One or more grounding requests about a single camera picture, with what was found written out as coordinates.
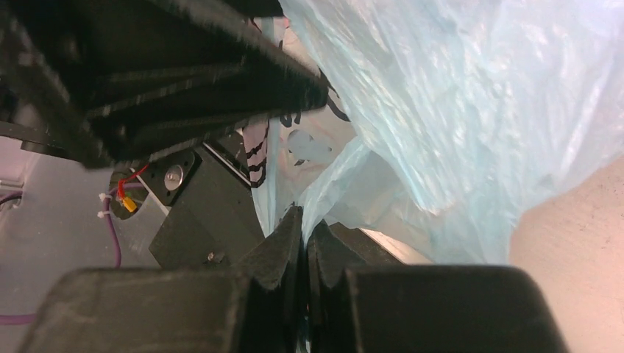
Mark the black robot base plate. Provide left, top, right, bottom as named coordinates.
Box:
left=109, top=133, right=264, bottom=269

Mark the light blue plastic bag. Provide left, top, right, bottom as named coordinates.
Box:
left=242, top=1, right=623, bottom=264

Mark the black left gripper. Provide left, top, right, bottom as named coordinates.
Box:
left=1, top=1, right=328, bottom=169

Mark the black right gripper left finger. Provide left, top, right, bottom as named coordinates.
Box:
left=19, top=207, right=302, bottom=352

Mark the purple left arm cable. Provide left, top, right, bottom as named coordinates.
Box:
left=0, top=182, right=147, bottom=327

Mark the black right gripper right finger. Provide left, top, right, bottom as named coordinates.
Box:
left=307, top=223, right=567, bottom=352

